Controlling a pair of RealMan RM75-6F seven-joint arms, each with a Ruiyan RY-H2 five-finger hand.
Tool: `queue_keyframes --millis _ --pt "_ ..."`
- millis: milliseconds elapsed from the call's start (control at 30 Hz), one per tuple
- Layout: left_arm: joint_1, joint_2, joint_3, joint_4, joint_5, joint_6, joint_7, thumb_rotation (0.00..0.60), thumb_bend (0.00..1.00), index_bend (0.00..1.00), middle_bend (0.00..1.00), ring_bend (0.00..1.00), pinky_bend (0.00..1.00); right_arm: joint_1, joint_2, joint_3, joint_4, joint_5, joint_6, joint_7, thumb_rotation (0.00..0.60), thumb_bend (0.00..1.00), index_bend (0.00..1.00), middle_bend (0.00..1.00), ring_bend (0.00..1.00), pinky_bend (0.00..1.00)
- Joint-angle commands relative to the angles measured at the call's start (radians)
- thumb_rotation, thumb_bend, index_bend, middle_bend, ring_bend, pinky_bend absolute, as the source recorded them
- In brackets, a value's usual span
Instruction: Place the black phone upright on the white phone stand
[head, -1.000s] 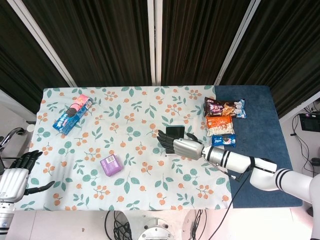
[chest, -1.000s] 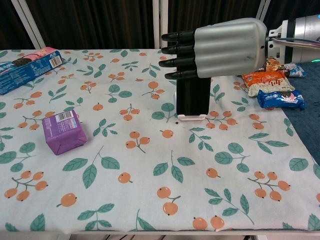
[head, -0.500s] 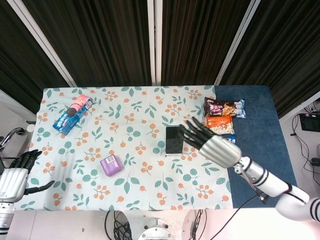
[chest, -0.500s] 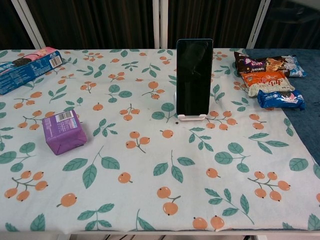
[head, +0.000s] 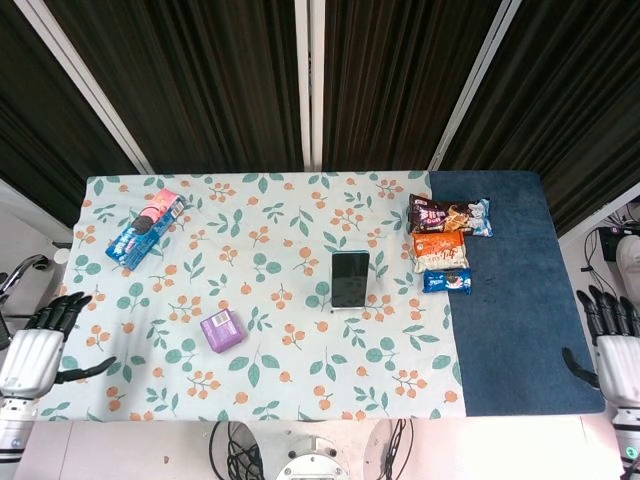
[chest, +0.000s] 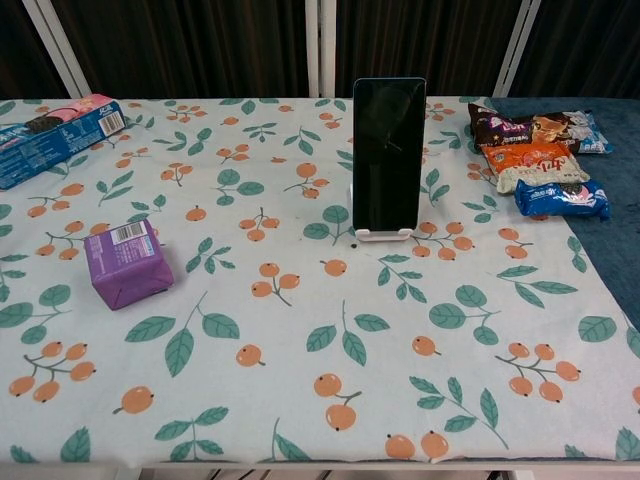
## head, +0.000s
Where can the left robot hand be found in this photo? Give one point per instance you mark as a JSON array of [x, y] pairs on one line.
[[32, 357]]

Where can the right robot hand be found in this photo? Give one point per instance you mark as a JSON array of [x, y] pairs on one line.
[[620, 367]]

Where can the black smartphone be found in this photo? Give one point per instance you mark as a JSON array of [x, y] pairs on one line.
[[350, 280]]

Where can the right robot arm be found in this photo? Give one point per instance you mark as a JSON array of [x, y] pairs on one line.
[[627, 435]]

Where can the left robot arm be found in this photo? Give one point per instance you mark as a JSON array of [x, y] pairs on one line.
[[12, 430]]

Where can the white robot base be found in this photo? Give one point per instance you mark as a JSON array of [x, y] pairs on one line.
[[310, 462]]

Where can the white phone stand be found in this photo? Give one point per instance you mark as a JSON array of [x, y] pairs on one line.
[[345, 310]]

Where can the black screen device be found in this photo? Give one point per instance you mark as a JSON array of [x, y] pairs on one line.
[[609, 245]]

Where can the blue carpet mat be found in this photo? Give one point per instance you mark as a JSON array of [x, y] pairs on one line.
[[510, 310]]

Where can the blue Oreo cookie box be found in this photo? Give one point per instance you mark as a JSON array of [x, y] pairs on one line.
[[142, 232]]

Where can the purple wrapped box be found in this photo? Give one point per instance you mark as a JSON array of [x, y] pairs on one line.
[[224, 332]]

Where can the small blue Oreo packet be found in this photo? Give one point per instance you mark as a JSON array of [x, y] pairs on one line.
[[445, 281]]

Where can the orange snack bag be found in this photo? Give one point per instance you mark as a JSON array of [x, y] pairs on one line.
[[440, 250]]

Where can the brown snack bag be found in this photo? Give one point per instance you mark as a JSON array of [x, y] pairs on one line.
[[445, 215]]

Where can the floral tablecloth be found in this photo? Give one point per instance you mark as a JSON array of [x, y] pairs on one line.
[[280, 360]]

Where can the dark pleated curtain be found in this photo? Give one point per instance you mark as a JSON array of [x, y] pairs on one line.
[[200, 85]]

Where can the white partition frame post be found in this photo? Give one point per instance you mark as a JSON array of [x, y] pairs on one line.
[[310, 85], [80, 75], [475, 80]]

